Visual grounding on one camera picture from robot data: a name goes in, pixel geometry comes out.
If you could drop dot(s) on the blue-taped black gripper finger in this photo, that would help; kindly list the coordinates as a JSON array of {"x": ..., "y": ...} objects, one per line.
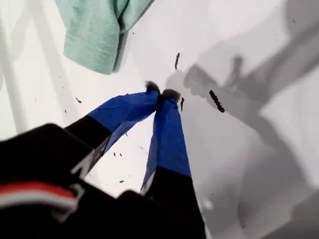
[
  {"x": 169, "y": 139},
  {"x": 127, "y": 109}
]

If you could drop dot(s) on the pale green T-shirt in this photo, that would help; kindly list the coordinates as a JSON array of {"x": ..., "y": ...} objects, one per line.
[{"x": 92, "y": 37}]

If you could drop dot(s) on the small black debris bit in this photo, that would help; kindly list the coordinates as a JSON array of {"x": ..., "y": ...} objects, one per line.
[
  {"x": 216, "y": 101},
  {"x": 177, "y": 60}
]

